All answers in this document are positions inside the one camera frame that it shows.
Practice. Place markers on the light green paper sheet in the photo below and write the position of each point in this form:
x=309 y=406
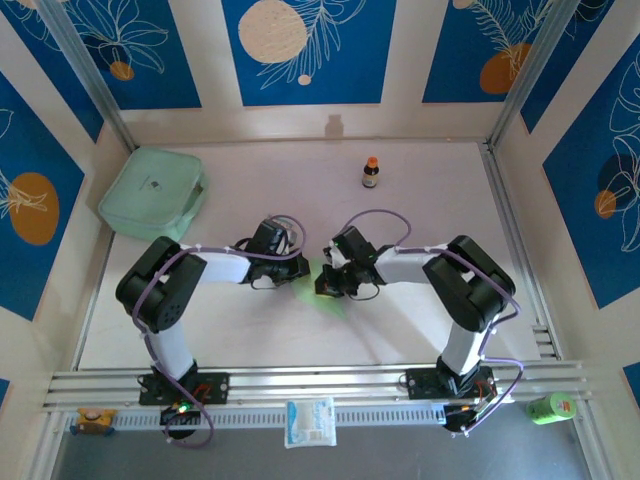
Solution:
x=320 y=302

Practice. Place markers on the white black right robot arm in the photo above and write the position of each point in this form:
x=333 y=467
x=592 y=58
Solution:
x=405 y=265

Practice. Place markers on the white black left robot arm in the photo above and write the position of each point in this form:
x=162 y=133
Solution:
x=225 y=267

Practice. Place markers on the small printed sachet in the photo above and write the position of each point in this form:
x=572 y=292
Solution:
x=287 y=222

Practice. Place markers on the brown bottle orange cap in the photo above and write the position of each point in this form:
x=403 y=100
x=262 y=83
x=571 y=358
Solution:
x=370 y=175

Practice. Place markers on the mint green zip pouch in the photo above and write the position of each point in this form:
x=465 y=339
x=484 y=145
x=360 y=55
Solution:
x=150 y=190

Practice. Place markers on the white wipes packet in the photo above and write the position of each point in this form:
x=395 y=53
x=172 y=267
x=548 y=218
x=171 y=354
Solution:
x=310 y=422

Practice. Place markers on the green can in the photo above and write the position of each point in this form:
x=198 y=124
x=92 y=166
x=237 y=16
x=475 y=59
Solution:
x=547 y=409

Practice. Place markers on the small orange yellow toy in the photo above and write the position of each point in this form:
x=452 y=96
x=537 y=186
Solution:
x=92 y=420

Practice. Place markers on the aluminium mounting rail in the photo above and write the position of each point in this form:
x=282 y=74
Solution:
x=310 y=380

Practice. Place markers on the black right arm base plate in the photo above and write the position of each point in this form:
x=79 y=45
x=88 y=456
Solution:
x=422 y=385

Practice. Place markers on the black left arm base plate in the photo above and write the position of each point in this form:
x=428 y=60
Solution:
x=215 y=387

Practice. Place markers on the aluminium side rail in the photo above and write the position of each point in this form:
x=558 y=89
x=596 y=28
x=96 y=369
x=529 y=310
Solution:
x=510 y=225

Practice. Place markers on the aluminium frame post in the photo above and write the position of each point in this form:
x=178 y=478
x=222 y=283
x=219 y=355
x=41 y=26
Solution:
x=90 y=75
x=531 y=75

